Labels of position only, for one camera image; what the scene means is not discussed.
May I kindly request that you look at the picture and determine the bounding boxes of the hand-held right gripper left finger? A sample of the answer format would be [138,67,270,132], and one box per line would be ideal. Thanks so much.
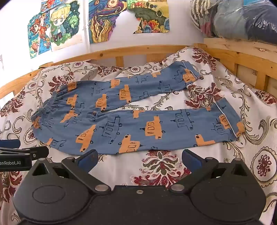
[30,149,112,194]

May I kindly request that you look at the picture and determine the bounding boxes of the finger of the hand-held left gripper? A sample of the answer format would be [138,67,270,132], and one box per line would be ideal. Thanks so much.
[0,139,21,149]
[0,146,49,161]

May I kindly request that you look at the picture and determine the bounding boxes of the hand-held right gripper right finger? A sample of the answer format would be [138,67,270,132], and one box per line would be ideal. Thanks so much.
[170,149,248,193]

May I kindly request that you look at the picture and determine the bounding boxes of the blue pants with orange cars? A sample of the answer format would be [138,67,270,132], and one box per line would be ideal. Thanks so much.
[30,61,246,155]

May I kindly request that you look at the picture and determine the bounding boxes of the white floral blanket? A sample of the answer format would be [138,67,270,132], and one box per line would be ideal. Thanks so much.
[0,46,277,225]

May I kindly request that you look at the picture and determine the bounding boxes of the striped cloth bundle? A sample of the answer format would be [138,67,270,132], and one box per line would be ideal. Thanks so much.
[190,0,218,36]

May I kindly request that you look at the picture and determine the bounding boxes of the clear plastic bag of clothes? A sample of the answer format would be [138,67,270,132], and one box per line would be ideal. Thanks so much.
[211,0,277,42]

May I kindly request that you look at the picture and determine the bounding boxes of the red-haired cartoon figure wall poster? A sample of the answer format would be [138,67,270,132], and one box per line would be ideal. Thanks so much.
[27,12,53,59]

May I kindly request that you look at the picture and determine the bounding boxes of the wooden bed frame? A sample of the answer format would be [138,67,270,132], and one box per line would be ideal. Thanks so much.
[0,38,277,100]

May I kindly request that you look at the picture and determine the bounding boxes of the blond cartoon figure wall poster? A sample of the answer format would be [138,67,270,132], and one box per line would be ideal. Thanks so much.
[49,0,84,52]

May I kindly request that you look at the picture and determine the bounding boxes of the white wall pipe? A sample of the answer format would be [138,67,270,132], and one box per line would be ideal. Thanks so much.
[86,0,90,55]

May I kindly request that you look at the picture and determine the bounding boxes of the colourful swirl wall poster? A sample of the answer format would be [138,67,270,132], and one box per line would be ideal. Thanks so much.
[88,0,124,44]

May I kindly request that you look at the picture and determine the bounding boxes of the green landscape wall poster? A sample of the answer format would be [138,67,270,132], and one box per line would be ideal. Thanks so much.
[127,0,170,34]

